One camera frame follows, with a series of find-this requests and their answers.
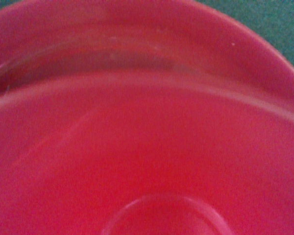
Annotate pink plastic bowl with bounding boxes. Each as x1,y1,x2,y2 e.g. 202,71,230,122
0,73,294,235

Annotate pink plastic cup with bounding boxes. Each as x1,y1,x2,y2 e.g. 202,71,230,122
101,194,233,235

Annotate pink plastic plate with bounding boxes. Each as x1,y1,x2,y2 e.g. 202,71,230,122
0,0,294,105

